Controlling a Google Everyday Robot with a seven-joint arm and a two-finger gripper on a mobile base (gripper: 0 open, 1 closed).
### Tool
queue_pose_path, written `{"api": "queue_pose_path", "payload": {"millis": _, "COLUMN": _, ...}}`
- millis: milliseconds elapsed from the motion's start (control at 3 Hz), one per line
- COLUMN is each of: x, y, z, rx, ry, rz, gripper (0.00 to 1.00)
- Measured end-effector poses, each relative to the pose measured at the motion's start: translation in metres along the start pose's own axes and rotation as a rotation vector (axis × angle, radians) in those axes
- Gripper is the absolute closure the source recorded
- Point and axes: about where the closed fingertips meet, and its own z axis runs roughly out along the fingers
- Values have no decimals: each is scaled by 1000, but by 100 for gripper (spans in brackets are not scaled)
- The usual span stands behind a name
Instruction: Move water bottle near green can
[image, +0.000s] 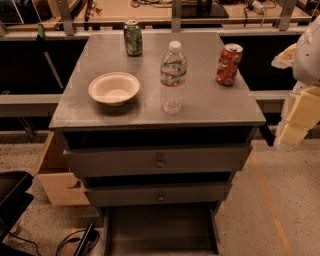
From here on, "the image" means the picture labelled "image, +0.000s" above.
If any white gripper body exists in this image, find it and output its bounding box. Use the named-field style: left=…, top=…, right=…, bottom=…
left=293, top=81, right=320, bottom=96

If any black bin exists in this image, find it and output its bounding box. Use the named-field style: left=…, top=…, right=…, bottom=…
left=0, top=171, right=34, bottom=241

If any grey drawer cabinet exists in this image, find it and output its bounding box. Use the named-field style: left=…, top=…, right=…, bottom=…
left=50, top=31, right=265, bottom=255

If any lower grey drawer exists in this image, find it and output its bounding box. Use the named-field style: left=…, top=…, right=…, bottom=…
left=84, top=182, right=232, bottom=207

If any upper grey drawer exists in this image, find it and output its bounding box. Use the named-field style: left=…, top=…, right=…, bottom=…
left=64, top=145, right=251, bottom=178

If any clear plastic water bottle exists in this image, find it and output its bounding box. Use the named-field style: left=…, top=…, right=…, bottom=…
left=160, top=41, right=187, bottom=114

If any grey drawer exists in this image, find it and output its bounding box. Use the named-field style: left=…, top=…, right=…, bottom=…
left=84, top=182, right=232, bottom=207
left=64, top=145, right=251, bottom=178

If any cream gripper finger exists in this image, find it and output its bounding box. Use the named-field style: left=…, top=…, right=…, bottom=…
left=274, top=86, right=320, bottom=146
left=271, top=43, right=296, bottom=69

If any white power adapter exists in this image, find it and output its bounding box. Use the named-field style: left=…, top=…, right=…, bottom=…
left=248, top=0, right=265, bottom=15

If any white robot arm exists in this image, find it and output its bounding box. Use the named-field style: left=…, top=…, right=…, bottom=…
left=271, top=17, right=320, bottom=148

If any white paper bowl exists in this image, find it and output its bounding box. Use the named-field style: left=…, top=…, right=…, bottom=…
left=88, top=72, right=140, bottom=106

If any black floor cable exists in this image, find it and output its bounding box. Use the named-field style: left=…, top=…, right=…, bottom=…
left=6, top=223, right=101, bottom=256

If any light wooden box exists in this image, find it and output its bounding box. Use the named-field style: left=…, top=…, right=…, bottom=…
left=33, top=132, right=89, bottom=206

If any green soda can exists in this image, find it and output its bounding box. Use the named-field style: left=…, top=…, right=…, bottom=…
left=124, top=20, right=143, bottom=56

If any green handled tool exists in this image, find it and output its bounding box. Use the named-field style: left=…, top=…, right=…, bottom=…
left=36, top=24, right=64, bottom=89

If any orange soda can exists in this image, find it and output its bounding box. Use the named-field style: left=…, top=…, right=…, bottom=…
left=216, top=43, right=243, bottom=86

